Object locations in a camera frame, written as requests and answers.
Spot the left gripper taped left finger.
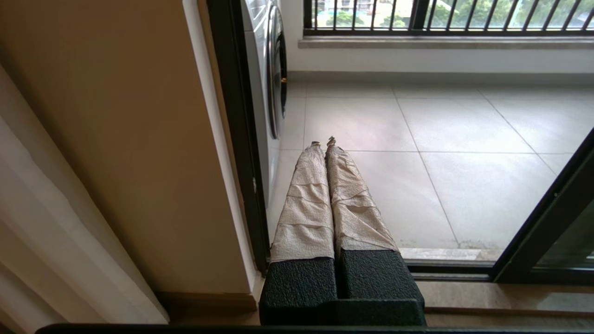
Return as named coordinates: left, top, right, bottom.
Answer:
left=260, top=141, right=338, bottom=302

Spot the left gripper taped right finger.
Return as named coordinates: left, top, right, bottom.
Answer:
left=326, top=136, right=422, bottom=301

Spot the dark framed sliding glass door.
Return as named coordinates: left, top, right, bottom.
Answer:
left=492, top=130, right=594, bottom=286

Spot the beige stone floor edging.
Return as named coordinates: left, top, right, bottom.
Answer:
left=399, top=248, right=503, bottom=262

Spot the white front-load washing machine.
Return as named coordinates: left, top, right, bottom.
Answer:
left=240, top=0, right=288, bottom=209

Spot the grey stone window sill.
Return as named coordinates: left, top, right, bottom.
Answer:
left=298, top=36, right=594, bottom=51

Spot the black metal balcony railing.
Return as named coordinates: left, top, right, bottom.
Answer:
left=304, top=0, right=594, bottom=37

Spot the white curtain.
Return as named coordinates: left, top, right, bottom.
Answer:
left=0, top=65, right=170, bottom=325

